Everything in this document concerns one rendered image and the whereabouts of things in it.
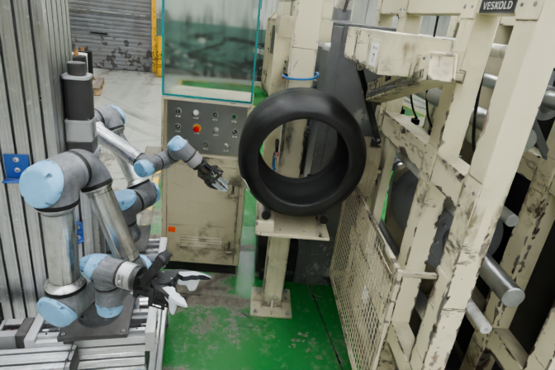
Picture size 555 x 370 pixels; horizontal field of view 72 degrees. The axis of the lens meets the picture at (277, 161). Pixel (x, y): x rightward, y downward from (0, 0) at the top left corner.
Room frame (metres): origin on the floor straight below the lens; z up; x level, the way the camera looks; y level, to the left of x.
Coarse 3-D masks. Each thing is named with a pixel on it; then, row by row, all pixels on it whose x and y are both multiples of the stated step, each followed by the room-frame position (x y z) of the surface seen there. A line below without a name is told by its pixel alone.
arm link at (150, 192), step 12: (96, 108) 1.71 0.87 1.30; (108, 108) 1.75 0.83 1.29; (120, 108) 1.81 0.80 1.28; (108, 120) 1.71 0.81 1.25; (120, 120) 1.77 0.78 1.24; (120, 132) 1.74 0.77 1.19; (132, 168) 1.68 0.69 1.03; (132, 180) 1.66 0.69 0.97; (144, 180) 1.68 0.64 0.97; (144, 192) 1.64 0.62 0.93; (156, 192) 1.69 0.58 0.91; (144, 204) 1.61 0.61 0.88
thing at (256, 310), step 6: (252, 288) 2.15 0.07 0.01; (258, 288) 2.16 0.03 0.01; (252, 294) 2.09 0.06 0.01; (288, 294) 2.14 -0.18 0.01; (252, 300) 2.04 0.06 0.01; (252, 306) 1.98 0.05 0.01; (258, 306) 1.98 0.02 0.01; (264, 306) 1.98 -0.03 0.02; (282, 306) 2.01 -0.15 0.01; (288, 306) 2.02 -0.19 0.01; (252, 312) 1.93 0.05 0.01; (258, 312) 1.93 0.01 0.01; (264, 312) 1.94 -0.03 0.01; (270, 312) 1.94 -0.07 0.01; (276, 312) 1.95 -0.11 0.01; (282, 312) 1.96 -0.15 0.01; (288, 312) 1.95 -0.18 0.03; (288, 318) 1.92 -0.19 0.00
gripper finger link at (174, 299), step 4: (164, 288) 0.83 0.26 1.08; (168, 288) 0.83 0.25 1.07; (172, 288) 0.83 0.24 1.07; (168, 292) 0.81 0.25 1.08; (172, 292) 0.81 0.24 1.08; (176, 292) 0.81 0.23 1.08; (164, 296) 0.83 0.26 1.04; (168, 296) 0.80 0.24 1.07; (172, 296) 0.80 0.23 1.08; (176, 296) 0.80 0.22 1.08; (180, 296) 0.80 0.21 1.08; (168, 300) 0.80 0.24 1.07; (172, 300) 0.79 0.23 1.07; (176, 300) 0.79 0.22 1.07; (180, 300) 0.79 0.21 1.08; (184, 300) 0.79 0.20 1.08; (168, 304) 0.81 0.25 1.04; (172, 304) 0.80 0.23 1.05; (176, 304) 0.78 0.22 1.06; (180, 304) 0.78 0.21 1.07; (184, 304) 0.78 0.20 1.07; (172, 308) 0.80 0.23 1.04; (172, 312) 0.79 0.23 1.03
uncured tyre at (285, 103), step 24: (288, 96) 1.65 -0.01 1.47; (312, 96) 1.65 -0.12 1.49; (264, 120) 1.59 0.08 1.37; (288, 120) 1.58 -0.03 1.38; (336, 120) 1.60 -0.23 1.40; (240, 144) 1.62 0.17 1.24; (360, 144) 1.62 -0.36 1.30; (240, 168) 1.61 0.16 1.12; (264, 168) 1.87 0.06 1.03; (336, 168) 1.89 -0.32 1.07; (360, 168) 1.62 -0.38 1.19; (264, 192) 1.58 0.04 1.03; (288, 192) 1.84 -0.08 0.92; (312, 192) 1.85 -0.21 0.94; (336, 192) 1.60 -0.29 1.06
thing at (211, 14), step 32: (192, 0) 2.29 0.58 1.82; (224, 0) 2.30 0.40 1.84; (256, 0) 2.31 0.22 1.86; (192, 32) 2.29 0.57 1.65; (224, 32) 2.30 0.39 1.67; (256, 32) 2.31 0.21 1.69; (192, 64) 2.29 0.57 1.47; (224, 64) 2.30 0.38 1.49; (192, 96) 2.28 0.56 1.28; (224, 96) 2.30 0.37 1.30
